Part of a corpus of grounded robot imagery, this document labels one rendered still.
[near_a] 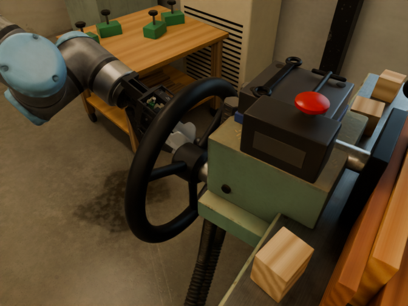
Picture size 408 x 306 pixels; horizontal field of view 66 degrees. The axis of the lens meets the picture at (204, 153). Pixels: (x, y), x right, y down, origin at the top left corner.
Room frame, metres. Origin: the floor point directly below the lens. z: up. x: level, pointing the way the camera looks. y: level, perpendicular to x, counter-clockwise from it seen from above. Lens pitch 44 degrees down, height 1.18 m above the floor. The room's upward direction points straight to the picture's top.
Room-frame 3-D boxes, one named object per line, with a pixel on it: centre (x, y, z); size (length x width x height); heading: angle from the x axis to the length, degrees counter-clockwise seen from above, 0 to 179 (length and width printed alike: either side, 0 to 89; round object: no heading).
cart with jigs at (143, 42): (1.54, 0.31, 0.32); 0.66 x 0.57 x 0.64; 134
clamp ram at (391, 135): (0.24, -0.15, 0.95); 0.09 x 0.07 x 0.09; 145
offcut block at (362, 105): (0.35, -0.22, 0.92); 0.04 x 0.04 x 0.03; 58
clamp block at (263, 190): (0.27, -0.10, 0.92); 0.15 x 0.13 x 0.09; 145
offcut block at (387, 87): (0.43, -0.29, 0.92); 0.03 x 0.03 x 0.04; 50
